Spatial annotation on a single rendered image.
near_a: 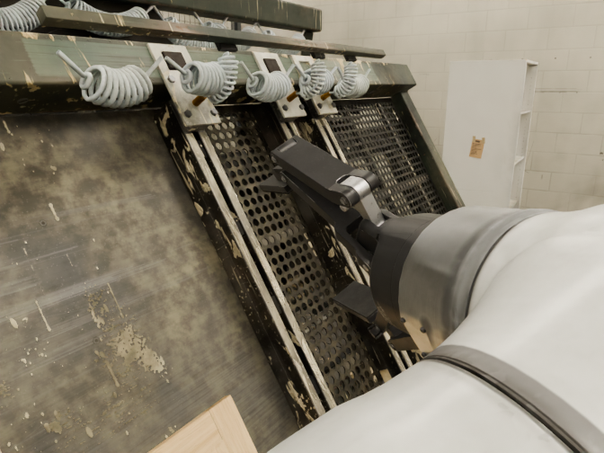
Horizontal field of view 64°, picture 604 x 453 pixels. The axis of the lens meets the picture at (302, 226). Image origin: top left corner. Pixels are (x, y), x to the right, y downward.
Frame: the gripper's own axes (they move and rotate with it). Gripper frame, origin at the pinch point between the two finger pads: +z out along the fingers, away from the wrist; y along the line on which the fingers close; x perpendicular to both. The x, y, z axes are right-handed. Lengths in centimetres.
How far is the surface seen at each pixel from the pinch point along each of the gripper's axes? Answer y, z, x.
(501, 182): 155, 268, 233
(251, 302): 22, 55, -4
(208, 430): 30, 40, -24
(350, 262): 36, 69, 24
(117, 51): -33, 60, 3
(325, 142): 10, 88, 43
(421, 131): 37, 130, 99
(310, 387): 41, 46, -5
